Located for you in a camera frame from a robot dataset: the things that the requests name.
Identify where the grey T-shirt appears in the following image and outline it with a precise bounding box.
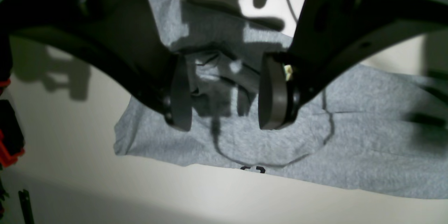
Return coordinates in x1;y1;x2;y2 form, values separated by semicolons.
114;0;448;200

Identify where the blue black bar clamp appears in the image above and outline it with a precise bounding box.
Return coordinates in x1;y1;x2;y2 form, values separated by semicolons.
18;189;35;224

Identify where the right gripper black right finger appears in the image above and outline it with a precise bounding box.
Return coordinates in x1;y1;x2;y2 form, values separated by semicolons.
259;0;448;130

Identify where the red black clamp top left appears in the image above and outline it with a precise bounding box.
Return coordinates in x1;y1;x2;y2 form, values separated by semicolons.
0;100;25;168

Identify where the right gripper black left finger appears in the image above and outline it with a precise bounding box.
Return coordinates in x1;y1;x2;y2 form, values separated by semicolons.
0;0;192;132

